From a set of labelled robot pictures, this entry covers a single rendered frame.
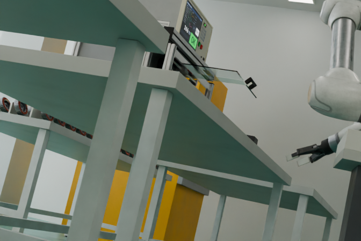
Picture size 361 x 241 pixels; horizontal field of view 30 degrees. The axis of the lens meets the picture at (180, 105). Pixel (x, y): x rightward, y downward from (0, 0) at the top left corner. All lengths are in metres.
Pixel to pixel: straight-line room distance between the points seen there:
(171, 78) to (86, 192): 0.58
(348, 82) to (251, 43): 5.98
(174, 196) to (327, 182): 2.26
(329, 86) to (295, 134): 5.57
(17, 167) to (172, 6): 4.18
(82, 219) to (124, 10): 0.45
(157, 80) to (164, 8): 1.12
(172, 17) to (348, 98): 0.85
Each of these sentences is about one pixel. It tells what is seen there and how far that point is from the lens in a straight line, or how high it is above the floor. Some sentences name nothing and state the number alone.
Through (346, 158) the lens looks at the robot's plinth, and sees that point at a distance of 2.60.
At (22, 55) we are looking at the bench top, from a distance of 2.14.
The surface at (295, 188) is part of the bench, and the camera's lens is 4.37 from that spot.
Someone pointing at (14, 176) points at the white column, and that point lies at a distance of 6.90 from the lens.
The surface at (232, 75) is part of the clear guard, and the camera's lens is 3.16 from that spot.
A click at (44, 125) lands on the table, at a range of 4.03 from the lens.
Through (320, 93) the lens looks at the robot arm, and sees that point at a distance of 2.72.
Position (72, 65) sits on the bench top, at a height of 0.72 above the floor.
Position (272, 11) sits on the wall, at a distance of 8.79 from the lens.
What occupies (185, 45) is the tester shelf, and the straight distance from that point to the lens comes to 2.97.
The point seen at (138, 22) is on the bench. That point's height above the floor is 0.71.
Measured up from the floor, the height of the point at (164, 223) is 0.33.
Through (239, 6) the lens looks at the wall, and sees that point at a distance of 8.91.
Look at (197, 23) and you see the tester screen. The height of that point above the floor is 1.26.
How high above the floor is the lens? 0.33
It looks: 10 degrees up
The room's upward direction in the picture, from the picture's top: 13 degrees clockwise
